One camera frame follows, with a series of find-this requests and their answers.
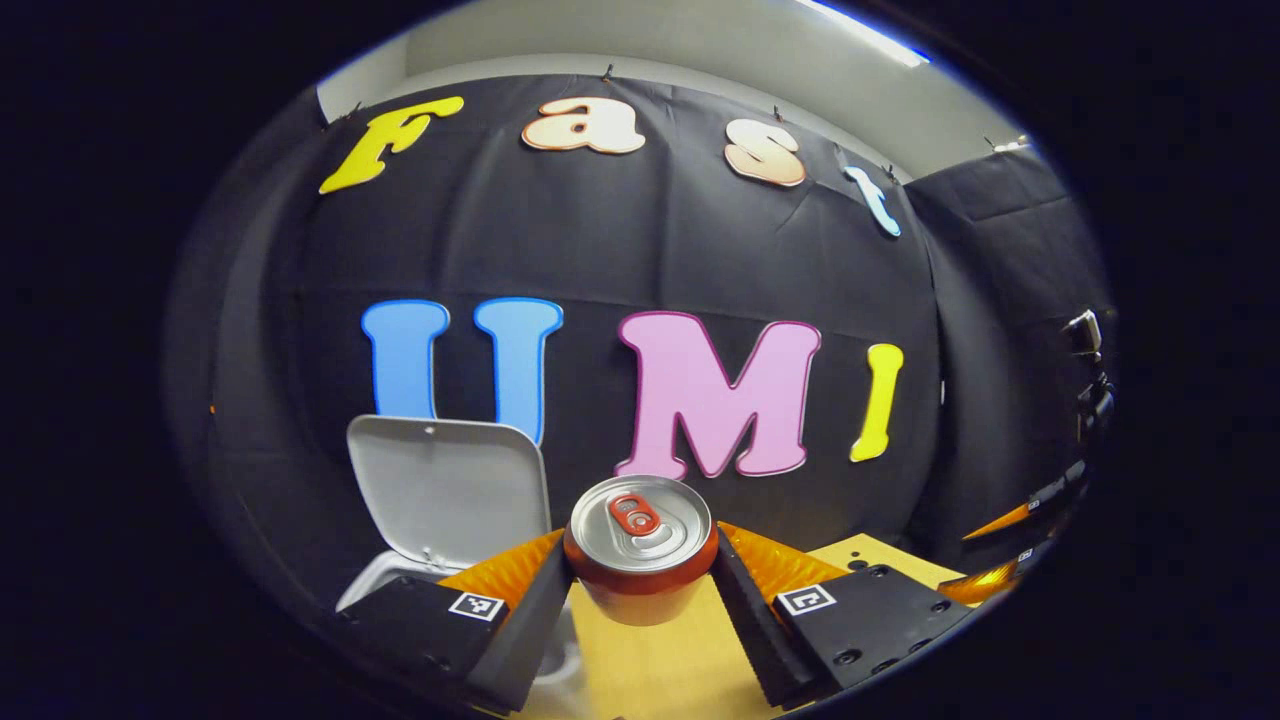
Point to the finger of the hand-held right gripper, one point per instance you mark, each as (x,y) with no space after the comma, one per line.
(1000,522)
(985,580)

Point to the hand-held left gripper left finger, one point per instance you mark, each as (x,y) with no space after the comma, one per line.
(525,630)

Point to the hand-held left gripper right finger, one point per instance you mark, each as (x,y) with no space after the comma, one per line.
(750,630)

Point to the red pop can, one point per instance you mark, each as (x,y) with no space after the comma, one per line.
(640,590)

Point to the white desktop garbage bin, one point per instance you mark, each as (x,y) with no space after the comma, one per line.
(440,490)

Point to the wooden desktop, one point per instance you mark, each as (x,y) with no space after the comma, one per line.
(660,670)

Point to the black backdrop cloth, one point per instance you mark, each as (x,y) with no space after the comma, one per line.
(650,240)

